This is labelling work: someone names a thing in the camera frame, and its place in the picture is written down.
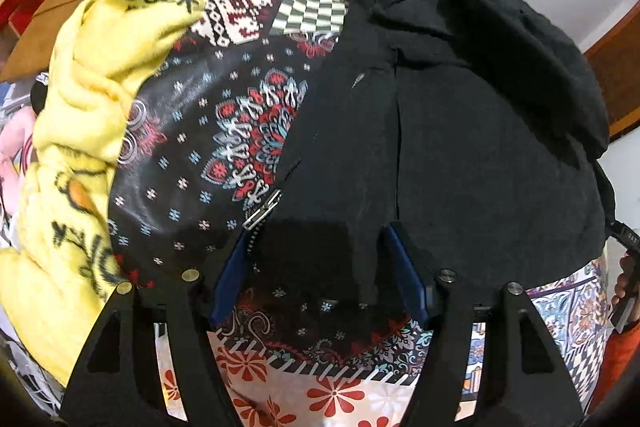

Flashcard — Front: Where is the black zip hoodie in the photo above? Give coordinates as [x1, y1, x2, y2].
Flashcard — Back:
[253, 0, 608, 303]

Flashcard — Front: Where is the person's hand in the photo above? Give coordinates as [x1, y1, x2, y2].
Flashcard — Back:
[612, 253, 639, 329]

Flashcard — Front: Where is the yellow duck blanket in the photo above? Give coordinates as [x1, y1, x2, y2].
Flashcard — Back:
[1, 0, 206, 385]

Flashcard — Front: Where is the brown wooden door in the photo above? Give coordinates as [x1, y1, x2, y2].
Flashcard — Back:
[585, 3, 640, 140]

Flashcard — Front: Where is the patchwork patterned bed sheet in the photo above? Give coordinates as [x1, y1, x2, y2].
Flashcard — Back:
[106, 0, 614, 427]

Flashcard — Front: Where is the pink plush toy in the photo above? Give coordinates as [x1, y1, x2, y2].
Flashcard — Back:
[1, 106, 36, 217]

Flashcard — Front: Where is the bamboo folding lap table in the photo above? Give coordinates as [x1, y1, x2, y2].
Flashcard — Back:
[1, 0, 203, 82]

